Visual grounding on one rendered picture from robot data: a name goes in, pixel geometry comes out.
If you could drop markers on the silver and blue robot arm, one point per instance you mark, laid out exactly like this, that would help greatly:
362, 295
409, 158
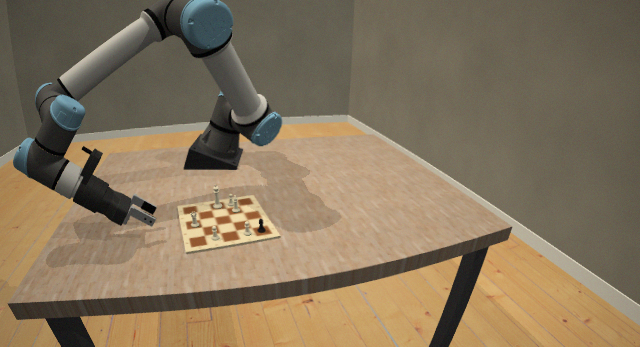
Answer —
205, 24

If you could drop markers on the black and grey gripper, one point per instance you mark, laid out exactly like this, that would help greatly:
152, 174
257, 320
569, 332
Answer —
91, 193

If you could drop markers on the brown and cream chessboard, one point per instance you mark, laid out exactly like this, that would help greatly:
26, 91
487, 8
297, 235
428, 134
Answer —
230, 225

